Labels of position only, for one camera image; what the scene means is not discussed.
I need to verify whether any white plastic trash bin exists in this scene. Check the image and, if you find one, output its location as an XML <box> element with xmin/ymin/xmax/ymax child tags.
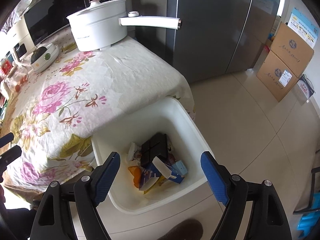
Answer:
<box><xmin>92</xmin><ymin>97</ymin><xmax>211</xmax><ymax>215</ymax></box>

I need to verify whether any yellow snack bag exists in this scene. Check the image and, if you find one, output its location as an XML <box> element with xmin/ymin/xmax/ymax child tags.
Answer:
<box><xmin>143</xmin><ymin>176</ymin><xmax>168</xmax><ymax>194</ymax></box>

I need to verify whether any red white package on floor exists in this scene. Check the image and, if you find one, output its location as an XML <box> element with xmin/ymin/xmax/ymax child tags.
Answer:
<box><xmin>297</xmin><ymin>74</ymin><xmax>315</xmax><ymax>100</ymax></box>

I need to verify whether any light blue printed box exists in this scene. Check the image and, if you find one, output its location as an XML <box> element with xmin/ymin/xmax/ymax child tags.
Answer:
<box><xmin>287</xmin><ymin>8</ymin><xmax>319</xmax><ymax>49</ymax></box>

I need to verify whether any cream air fryer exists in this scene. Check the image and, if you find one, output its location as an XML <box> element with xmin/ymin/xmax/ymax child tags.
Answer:
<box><xmin>7</xmin><ymin>16</ymin><xmax>36</xmax><ymax>64</ymax></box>

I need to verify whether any grey white snack wrapper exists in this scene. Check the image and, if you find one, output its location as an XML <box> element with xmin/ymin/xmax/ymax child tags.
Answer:
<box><xmin>127</xmin><ymin>142</ymin><xmax>142</xmax><ymax>161</ymax></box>

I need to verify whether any blue cardboard snack box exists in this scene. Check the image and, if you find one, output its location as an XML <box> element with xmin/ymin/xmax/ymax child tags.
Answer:
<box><xmin>139</xmin><ymin>164</ymin><xmax>184</xmax><ymax>191</ymax></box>

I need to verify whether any glass jar with lid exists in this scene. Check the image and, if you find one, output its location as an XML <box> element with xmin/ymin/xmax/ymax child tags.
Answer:
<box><xmin>5</xmin><ymin>66</ymin><xmax>28</xmax><ymax>93</ymax></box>

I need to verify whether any blue brown milk carton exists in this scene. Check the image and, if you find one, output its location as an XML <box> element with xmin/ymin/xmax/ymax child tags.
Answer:
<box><xmin>172</xmin><ymin>160</ymin><xmax>188</xmax><ymax>176</ymax></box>

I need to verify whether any floral tablecloth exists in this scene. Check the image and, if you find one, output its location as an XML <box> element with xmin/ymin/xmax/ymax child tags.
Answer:
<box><xmin>1</xmin><ymin>28</ymin><xmax>195</xmax><ymax>202</ymax></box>

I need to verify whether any white electric cooking pot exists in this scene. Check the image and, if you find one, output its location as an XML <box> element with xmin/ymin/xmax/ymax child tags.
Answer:
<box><xmin>67</xmin><ymin>0</ymin><xmax>182</xmax><ymax>52</ymax></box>

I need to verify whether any upper cardboard box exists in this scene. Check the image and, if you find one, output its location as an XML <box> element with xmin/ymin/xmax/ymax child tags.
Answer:
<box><xmin>271</xmin><ymin>22</ymin><xmax>314</xmax><ymax>77</ymax></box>

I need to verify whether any black microwave oven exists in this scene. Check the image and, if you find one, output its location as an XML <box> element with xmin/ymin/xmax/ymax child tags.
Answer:
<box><xmin>24</xmin><ymin>0</ymin><xmax>109</xmax><ymax>45</ymax></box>

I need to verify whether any orange peel piece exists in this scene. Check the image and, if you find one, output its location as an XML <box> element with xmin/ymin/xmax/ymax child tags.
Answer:
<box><xmin>127</xmin><ymin>166</ymin><xmax>142</xmax><ymax>189</ymax></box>

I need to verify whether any dark grey refrigerator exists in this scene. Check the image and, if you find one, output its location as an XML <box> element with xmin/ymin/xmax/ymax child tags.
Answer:
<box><xmin>134</xmin><ymin>0</ymin><xmax>282</xmax><ymax>84</ymax></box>

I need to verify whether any white bowl with fruit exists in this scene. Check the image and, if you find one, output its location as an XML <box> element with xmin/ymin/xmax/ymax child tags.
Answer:
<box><xmin>30</xmin><ymin>43</ymin><xmax>60</xmax><ymax>73</ymax></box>

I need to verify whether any lower cardboard box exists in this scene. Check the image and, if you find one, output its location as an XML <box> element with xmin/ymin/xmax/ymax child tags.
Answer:
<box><xmin>257</xmin><ymin>51</ymin><xmax>298</xmax><ymax>102</ymax></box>

